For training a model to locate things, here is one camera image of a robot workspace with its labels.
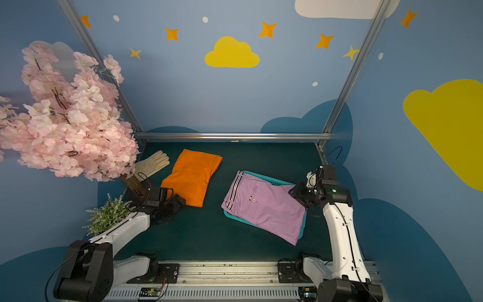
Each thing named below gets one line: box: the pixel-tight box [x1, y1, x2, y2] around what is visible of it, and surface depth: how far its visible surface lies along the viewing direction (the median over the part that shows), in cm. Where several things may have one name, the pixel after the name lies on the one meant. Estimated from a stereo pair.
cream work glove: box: [133, 149, 171, 182], surface depth 113 cm
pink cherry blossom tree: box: [0, 42, 147, 200], surface depth 54 cm
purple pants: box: [220, 171, 307, 247], surface depth 83 cm
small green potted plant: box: [82, 193, 136, 236], surface depth 73 cm
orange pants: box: [161, 148, 224, 208], surface depth 106 cm
